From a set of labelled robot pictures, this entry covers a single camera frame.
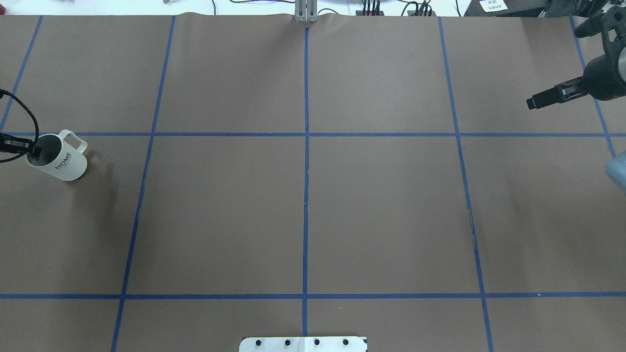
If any white ribbed HOME mug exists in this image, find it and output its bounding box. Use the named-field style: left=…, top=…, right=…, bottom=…
left=25, top=130, right=88, bottom=182

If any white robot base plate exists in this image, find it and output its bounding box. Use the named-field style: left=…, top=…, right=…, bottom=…
left=239, top=336, right=368, bottom=352

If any black box with label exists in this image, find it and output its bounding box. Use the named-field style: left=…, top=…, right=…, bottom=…
left=464, top=0, right=582, bottom=18

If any aluminium frame post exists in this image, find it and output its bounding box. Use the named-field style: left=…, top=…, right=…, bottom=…
left=293, top=0, right=319, bottom=23

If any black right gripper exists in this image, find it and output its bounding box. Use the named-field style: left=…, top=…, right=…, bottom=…
left=526, top=53, right=626, bottom=110

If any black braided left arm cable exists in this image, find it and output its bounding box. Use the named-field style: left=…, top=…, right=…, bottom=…
left=0, top=89, right=40, bottom=164

